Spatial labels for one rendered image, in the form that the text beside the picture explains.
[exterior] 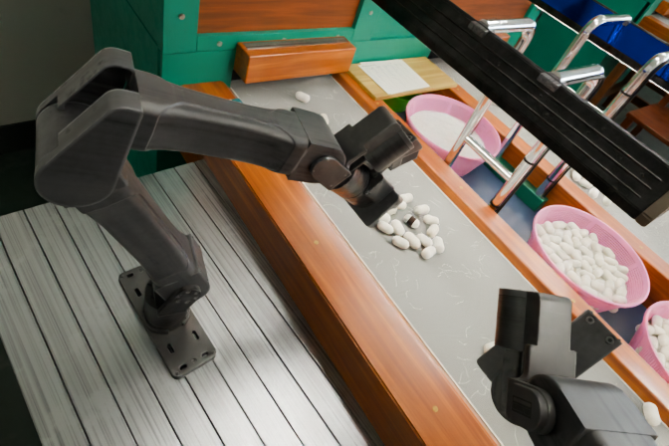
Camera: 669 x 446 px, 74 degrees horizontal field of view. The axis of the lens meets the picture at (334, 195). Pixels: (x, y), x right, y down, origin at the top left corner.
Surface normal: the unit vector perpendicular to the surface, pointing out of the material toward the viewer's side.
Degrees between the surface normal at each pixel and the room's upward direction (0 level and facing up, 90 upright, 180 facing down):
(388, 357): 0
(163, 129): 91
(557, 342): 35
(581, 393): 18
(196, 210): 0
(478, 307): 0
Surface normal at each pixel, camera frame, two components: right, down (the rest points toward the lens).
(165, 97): 0.52, -0.67
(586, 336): -0.41, -0.25
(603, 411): 0.26, -0.87
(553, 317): 0.23, -0.15
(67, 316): 0.28, -0.68
